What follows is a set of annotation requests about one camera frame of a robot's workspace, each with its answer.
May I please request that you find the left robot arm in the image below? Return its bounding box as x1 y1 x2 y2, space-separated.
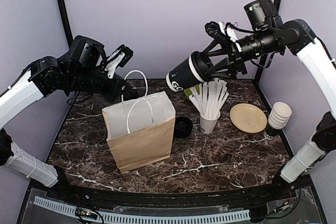
1 35 138 201

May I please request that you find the bundle of white wrapped straws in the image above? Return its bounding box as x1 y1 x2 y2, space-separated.
188 78 229 120

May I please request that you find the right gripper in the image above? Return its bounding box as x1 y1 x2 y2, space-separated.
202 26 281 79

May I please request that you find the beige plate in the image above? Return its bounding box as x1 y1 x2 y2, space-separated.
229 103 267 134

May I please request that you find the stack of paper cups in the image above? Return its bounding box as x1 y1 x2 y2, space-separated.
264 102 292 140

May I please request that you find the stack of black lids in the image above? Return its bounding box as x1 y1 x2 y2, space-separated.
173 116 193 138

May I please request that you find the green bowl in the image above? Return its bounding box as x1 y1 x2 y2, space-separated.
184 88 193 100

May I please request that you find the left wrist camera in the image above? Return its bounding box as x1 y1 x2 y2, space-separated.
104 45 133 79

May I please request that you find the brown paper bag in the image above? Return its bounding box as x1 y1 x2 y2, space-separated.
102 91 176 173

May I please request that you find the black frame post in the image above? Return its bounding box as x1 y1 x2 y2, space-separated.
57 0 73 47
253 0 287 80

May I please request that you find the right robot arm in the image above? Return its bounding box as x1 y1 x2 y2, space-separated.
202 0 335 200

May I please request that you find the white cup holding straws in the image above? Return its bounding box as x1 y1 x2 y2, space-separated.
199 111 220 134

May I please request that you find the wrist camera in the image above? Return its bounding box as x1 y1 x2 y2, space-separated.
104 45 133 79
205 21 242 52

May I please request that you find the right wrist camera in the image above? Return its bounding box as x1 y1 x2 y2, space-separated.
205 21 242 52

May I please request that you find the left black frame post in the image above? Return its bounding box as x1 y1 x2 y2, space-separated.
57 0 73 47

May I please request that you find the right black frame post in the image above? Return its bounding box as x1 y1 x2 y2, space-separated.
253 0 287 80

